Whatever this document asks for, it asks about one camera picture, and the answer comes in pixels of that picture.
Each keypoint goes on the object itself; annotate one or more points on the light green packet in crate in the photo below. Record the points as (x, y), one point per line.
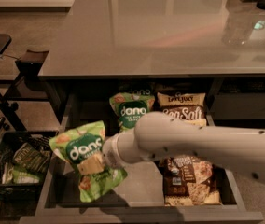
(23, 176)

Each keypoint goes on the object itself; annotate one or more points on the white packet in crate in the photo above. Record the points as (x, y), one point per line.
(7, 176)

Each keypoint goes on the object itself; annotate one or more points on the green snack bag in crate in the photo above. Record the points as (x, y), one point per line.
(32, 159)

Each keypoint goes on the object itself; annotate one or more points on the open grey top drawer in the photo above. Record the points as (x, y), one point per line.
(139, 199)

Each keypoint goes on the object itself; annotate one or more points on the black plastic crate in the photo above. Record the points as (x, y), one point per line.
(10, 142)

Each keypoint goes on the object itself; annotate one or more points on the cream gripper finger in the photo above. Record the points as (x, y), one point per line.
(92, 165)

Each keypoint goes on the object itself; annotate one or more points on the closed dark side drawers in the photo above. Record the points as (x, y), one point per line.
(238, 102)

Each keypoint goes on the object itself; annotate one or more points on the dark brown chair seat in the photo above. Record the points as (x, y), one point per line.
(30, 63)

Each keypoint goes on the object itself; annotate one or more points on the brown sea salt bag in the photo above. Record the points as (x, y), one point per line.
(184, 106)
(188, 181)

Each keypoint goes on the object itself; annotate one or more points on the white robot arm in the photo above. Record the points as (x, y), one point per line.
(159, 136)

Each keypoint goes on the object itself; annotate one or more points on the grey counter cabinet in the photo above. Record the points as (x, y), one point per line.
(102, 41)

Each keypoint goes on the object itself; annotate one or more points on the green dang chip bag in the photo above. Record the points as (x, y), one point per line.
(136, 87)
(75, 146)
(130, 108)

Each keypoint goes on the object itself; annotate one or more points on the rear brown sea salt bag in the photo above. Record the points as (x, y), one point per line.
(184, 106)

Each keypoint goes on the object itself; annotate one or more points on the front brown sea salt bag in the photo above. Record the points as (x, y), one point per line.
(188, 181)

